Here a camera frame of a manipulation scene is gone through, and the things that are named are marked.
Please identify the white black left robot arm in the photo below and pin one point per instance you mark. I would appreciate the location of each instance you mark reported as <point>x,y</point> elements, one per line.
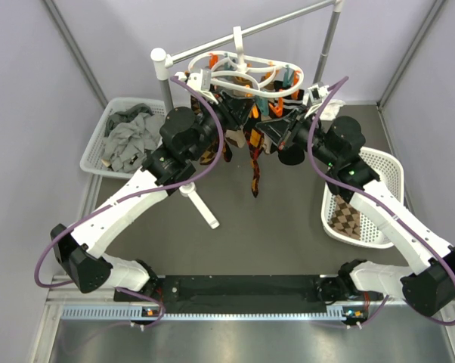
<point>185,136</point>

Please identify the white cloth on floor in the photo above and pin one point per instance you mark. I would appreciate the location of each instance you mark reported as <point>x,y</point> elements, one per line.
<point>331,111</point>

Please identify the white oval peg hanger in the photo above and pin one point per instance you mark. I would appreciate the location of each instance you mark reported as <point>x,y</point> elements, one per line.
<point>249,75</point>

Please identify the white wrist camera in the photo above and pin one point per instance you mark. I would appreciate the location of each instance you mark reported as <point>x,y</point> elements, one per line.
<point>316,94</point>
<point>200,82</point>

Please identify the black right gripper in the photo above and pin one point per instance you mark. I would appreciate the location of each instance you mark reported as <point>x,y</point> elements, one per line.
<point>283,131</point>

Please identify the grey clothes pile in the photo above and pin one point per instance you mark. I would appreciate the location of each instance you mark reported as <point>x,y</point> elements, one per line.
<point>129,137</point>

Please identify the tan brown argyle sock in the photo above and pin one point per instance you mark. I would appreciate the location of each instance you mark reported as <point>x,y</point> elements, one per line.
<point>346,220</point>

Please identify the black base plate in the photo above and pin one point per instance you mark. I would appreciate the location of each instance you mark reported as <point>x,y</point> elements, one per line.
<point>244,294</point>

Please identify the white laundry basket left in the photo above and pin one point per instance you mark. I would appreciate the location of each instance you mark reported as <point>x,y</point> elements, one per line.
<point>91,159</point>

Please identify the red black argyle sock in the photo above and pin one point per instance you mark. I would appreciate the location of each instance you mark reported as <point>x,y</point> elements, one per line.
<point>255,140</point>
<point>228,143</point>

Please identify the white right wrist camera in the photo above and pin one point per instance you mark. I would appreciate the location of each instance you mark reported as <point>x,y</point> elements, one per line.
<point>316,94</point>

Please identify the white laundry basket right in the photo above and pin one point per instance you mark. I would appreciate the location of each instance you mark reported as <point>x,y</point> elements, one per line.
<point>391,173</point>

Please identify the white laundry basket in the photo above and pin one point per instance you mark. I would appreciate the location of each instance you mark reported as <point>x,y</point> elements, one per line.
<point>91,159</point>
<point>391,173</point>

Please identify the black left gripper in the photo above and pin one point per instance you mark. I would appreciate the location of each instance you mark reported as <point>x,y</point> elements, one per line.
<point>233,110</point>

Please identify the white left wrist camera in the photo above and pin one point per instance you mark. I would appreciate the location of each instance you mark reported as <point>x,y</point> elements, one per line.
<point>200,82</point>

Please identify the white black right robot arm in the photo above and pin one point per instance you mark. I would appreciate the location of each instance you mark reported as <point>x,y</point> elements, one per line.
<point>427,282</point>

